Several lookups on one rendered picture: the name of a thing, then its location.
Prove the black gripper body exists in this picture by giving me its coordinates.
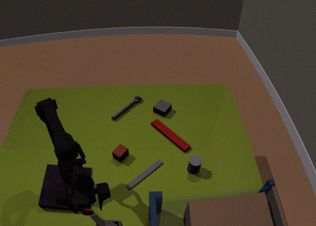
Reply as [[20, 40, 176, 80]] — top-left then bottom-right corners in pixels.
[[55, 180, 111, 205]]

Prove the dark grey cylinder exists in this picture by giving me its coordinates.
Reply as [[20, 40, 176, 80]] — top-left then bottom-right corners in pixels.
[[187, 155, 202, 175]]

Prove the dark red flat bar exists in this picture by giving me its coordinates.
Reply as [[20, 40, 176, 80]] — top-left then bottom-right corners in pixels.
[[151, 119, 191, 152]]

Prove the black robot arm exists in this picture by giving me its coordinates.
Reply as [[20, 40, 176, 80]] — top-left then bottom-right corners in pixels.
[[35, 98, 96, 209]]

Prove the grey flat bar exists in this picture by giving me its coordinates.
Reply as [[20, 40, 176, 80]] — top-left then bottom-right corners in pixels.
[[125, 160, 163, 190]]

